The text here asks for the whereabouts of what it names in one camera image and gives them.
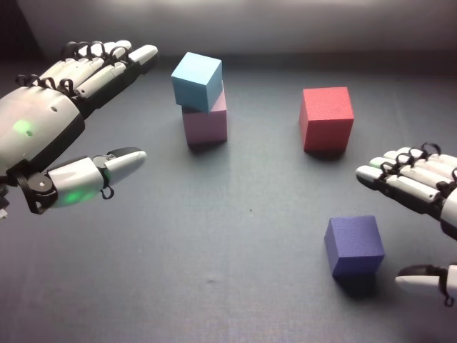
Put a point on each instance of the grey table cloth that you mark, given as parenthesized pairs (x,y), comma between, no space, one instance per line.
(232,286)

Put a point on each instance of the pink foam cube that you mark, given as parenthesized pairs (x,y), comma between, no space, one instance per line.
(207,126)

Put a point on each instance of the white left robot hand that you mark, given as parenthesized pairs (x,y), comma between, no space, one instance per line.
(35,121)

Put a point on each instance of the red foam cube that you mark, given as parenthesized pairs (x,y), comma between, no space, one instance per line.
(326,121)

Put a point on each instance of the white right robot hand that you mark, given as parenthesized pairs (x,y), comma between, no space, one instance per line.
(410,178)

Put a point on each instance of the small blue cube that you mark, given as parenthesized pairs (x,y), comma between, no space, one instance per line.
(194,82)

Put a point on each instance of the small purple cube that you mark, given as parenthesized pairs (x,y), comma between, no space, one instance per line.
(353,246)

